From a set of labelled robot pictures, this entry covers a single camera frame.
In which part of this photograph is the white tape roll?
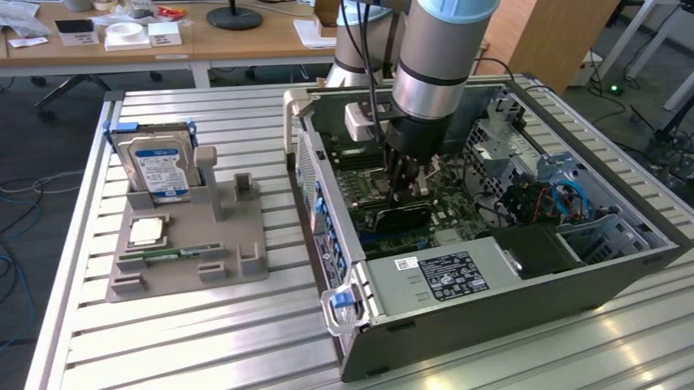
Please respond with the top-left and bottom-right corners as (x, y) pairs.
(107, 22), (143, 41)

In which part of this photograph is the black round lamp base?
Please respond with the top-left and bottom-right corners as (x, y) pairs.
(206, 0), (265, 32)

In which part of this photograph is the wooden desk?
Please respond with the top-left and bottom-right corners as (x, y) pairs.
(0, 0), (489, 89)

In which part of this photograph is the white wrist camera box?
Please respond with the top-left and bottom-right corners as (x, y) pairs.
(345, 103), (391, 141)

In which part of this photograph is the red wire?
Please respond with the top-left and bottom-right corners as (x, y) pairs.
(534, 190), (559, 223)

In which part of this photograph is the white paper stack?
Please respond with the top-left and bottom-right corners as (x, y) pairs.
(293, 18), (341, 50)

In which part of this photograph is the flat white box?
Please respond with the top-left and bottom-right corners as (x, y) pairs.
(103, 32), (152, 53)

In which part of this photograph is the silver metal drive cage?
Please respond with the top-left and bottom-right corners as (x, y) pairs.
(463, 117), (543, 212)

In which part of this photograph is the silver disk bay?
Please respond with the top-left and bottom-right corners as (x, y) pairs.
(555, 213), (652, 265)

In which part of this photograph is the white floor cable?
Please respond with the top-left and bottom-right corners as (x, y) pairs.
(0, 170), (86, 196)

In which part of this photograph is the CPU socket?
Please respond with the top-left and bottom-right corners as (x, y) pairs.
(367, 168), (390, 194)

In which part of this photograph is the white labelled box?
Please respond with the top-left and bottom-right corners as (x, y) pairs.
(147, 21), (183, 48)

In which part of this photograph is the black plastic shroud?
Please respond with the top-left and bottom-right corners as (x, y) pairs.
(490, 223), (587, 281)

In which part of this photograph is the black RAM slot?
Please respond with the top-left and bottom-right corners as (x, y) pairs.
(337, 156), (386, 171)
(334, 145), (385, 160)

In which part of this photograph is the blue wire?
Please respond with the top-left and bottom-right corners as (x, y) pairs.
(553, 178), (595, 223)

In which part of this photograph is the CPU chip with metal lid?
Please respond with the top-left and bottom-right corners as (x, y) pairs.
(127, 219), (167, 247)

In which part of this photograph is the blue floor cable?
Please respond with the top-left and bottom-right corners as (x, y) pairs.
(0, 194), (43, 350)

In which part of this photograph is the grey parts rack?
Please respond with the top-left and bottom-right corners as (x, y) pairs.
(107, 145), (273, 306)

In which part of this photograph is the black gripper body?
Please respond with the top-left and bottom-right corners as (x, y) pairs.
(383, 115), (451, 163)

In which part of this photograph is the hard disk in blue caddy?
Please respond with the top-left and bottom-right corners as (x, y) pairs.
(102, 117), (198, 204)

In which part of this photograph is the graphics card with black fan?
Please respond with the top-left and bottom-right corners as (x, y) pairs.
(373, 199), (435, 236)

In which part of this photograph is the grey power supply unit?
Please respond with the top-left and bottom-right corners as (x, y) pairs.
(366, 237), (525, 318)

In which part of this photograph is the white table frame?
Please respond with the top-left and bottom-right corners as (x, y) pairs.
(595, 0), (694, 111)

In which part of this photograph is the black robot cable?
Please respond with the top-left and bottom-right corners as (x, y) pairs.
(338, 0), (390, 151)

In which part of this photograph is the wooden cabinet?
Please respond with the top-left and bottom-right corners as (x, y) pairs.
(477, 0), (622, 94)

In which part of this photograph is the black box on white stand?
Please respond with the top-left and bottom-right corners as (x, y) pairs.
(55, 19), (100, 46)

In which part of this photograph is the black power cable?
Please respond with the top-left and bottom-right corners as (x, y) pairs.
(474, 56), (518, 80)

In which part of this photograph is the black office chair base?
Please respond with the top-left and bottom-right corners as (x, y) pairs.
(32, 71), (164, 121)

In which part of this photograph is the green motherboard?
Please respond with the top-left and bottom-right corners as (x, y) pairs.
(319, 133), (501, 261)

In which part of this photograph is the open grey PC case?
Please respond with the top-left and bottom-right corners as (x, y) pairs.
(282, 76), (694, 384)

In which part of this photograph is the loose green RAM stick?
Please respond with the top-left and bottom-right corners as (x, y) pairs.
(119, 243), (224, 265)

